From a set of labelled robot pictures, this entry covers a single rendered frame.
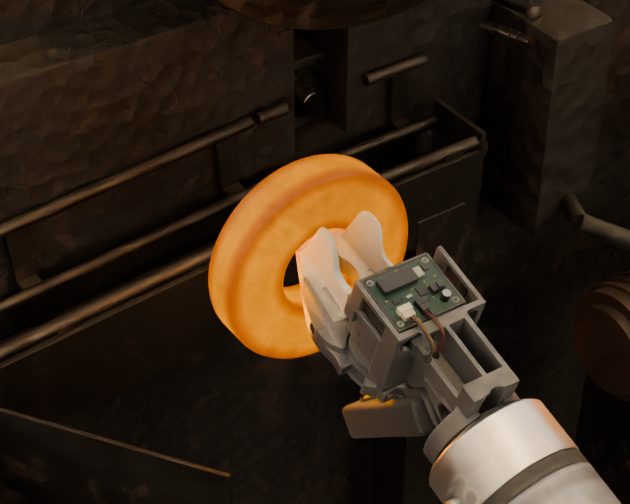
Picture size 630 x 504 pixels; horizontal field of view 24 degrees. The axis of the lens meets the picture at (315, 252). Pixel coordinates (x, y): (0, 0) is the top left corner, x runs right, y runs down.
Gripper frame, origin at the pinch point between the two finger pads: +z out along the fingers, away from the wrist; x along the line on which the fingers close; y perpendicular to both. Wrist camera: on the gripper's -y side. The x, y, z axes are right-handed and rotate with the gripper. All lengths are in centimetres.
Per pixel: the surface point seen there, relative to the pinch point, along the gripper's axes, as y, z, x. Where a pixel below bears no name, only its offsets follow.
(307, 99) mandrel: -17.3, 24.8, -18.6
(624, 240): -27, 3, -45
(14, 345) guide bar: -19.7, 12.8, 17.1
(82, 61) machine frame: -5.4, 27.0, 4.4
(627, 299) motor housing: -32, -1, -44
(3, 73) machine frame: -5.4, 28.2, 10.8
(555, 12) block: -9.8, 19.3, -42.2
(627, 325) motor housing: -33, -4, -42
